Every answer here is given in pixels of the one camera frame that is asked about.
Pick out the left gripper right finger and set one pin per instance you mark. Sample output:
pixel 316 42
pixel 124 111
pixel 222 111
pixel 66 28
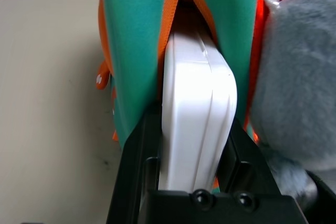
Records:
pixel 246 171

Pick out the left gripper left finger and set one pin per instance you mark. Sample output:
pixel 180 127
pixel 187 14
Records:
pixel 134 169

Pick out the teal and orange backpack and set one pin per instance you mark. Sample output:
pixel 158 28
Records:
pixel 131 37

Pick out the white Unitree pencil case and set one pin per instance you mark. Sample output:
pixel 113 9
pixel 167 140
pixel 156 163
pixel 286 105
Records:
pixel 194 108

